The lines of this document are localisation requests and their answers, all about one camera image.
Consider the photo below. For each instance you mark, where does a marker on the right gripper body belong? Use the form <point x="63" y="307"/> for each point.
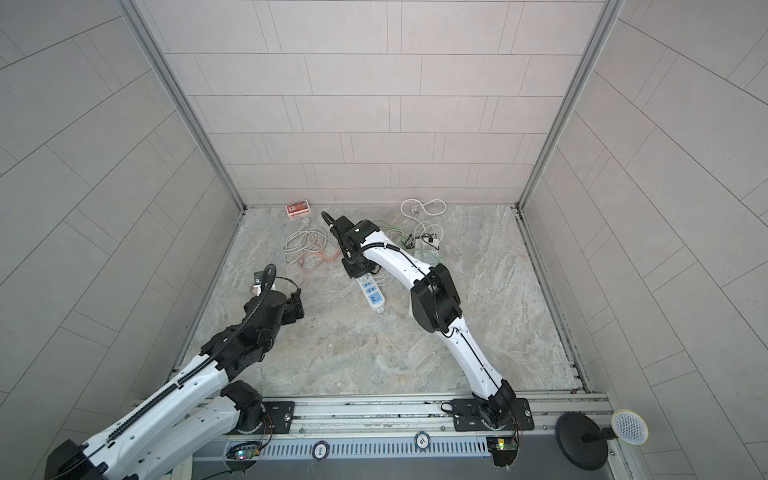
<point x="358" y="266"/>

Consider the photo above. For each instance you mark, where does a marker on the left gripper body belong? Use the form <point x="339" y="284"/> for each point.
<point x="288" y="315"/>

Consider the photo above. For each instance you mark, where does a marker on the blue white power strip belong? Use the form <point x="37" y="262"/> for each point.
<point x="372" y="293"/>

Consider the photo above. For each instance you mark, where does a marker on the colourful white power strip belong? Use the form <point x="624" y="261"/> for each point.
<point x="426" y="251"/>

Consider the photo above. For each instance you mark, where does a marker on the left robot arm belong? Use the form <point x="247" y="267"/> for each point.
<point x="205" y="400"/>

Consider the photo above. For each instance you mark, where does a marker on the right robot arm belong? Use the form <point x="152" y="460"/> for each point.
<point x="435" y="305"/>

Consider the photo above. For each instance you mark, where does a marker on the red small box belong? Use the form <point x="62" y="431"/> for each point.
<point x="297" y="209"/>

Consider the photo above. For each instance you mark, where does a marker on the aluminium rail base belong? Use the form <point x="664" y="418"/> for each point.
<point x="393" y="427"/>

